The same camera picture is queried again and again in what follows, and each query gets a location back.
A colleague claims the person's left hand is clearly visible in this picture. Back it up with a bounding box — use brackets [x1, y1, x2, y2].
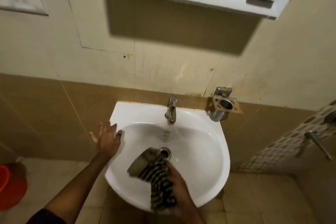
[89, 121, 123, 156]

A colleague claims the white ceramic wash basin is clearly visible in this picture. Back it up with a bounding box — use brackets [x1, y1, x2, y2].
[104, 101, 230, 212]

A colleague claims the metal sink drain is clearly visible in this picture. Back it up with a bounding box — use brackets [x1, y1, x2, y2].
[159, 147, 172, 159]

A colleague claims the orange plastic bucket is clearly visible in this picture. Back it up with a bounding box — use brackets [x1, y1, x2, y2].
[0, 163, 28, 211]

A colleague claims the striped cleaning cloth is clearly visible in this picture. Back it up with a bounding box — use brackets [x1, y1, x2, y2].
[127, 147, 177, 212]

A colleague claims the chrome wall tumbler holder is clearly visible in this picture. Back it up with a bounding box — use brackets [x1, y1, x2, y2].
[209, 87, 243, 122]

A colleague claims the person's left forearm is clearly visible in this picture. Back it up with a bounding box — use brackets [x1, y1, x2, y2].
[43, 150, 116, 218]

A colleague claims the dark sleeve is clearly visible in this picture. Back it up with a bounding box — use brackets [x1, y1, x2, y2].
[26, 208, 57, 224]

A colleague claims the chrome basin tap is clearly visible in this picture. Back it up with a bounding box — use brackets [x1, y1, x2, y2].
[164, 95, 178, 125]

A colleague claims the person's right forearm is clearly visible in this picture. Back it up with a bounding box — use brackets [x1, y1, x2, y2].
[181, 204, 206, 224]

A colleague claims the person's right hand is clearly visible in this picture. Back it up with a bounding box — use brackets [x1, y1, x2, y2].
[165, 163, 200, 219]

